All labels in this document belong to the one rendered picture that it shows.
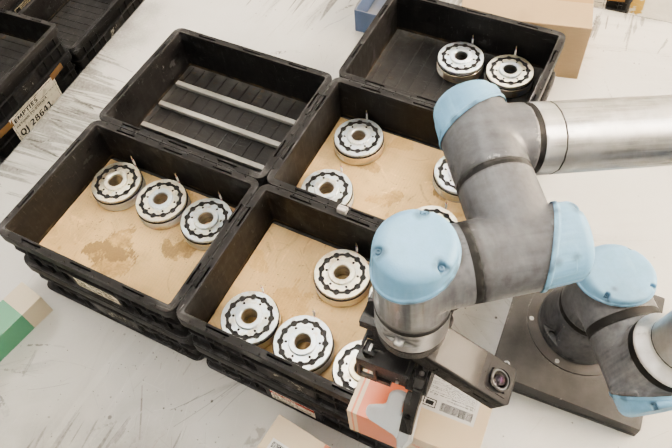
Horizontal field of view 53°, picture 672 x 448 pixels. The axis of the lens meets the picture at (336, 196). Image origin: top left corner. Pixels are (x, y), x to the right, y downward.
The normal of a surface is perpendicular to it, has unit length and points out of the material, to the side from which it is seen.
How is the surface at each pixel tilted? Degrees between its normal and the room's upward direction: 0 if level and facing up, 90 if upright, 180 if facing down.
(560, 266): 58
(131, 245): 0
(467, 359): 29
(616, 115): 15
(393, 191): 0
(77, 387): 0
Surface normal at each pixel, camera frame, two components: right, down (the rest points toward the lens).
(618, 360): -0.98, -0.11
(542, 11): -0.07, -0.58
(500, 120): 0.20, -0.51
